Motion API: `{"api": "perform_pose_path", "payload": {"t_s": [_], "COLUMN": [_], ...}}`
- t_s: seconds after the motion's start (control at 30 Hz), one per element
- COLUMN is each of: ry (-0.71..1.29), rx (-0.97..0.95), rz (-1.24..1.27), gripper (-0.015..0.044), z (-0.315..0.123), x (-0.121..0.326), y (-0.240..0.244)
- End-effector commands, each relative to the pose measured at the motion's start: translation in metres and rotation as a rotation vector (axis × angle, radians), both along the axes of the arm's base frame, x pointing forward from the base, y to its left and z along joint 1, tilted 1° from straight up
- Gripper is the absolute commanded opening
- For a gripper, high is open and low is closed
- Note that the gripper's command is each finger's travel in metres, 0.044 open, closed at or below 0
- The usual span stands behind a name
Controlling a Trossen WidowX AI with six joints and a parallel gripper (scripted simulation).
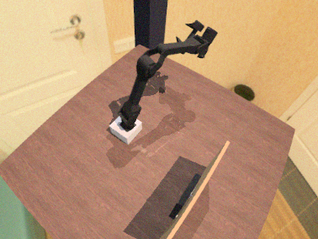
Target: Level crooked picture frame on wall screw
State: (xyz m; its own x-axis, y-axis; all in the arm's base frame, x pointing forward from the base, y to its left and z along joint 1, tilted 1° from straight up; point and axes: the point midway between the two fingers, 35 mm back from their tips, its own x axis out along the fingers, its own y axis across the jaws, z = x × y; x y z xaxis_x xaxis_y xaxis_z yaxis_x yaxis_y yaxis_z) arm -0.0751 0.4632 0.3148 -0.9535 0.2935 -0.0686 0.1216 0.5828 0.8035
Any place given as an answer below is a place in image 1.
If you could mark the tan flat board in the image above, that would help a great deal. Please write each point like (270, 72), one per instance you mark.
(173, 227)

